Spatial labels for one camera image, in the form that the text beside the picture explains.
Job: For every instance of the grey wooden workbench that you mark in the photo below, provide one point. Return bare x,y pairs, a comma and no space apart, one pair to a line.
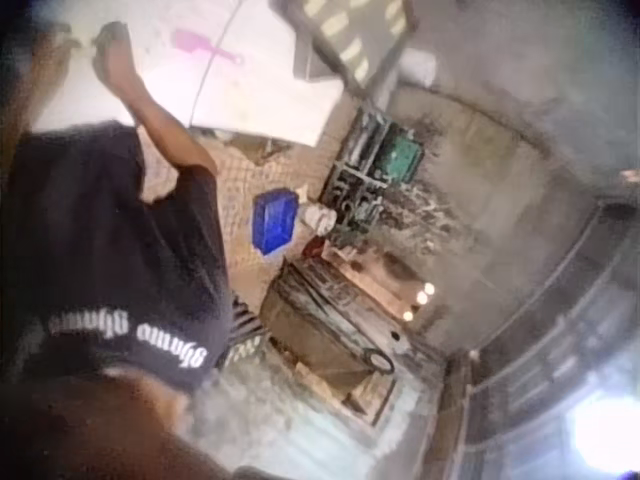
330,325

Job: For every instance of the person's right hand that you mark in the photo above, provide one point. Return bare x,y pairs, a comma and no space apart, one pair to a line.
111,50

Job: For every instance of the person's right fingers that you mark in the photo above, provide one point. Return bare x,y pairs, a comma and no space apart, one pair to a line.
106,36

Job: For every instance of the white work table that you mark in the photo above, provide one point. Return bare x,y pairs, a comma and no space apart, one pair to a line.
220,70

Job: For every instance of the blue plastic crate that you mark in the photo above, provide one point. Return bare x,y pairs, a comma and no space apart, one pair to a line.
274,221

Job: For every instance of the dark slatted rack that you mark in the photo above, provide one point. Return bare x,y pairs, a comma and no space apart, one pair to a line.
350,37

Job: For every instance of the pink plastic brush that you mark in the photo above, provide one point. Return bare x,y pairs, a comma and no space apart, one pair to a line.
200,45

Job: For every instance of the metal window frame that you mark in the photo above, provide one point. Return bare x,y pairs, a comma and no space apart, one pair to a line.
545,345

